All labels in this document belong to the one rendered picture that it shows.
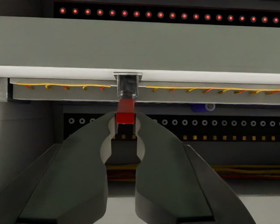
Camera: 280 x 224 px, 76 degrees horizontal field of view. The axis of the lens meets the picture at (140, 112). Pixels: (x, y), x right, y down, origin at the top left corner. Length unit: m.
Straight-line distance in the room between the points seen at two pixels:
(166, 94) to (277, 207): 0.20
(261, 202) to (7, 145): 0.34
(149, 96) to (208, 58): 0.08
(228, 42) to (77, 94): 0.17
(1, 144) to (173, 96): 0.22
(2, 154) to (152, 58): 0.22
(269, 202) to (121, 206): 0.19
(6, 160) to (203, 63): 0.27
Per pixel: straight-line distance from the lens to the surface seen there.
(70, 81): 0.23
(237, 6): 0.39
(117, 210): 0.25
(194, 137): 0.38
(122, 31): 0.18
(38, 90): 0.25
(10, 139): 0.30
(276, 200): 0.30
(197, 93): 0.24
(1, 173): 0.30
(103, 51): 0.17
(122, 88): 0.20
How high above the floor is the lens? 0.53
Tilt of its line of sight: 16 degrees up
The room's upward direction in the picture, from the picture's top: 178 degrees counter-clockwise
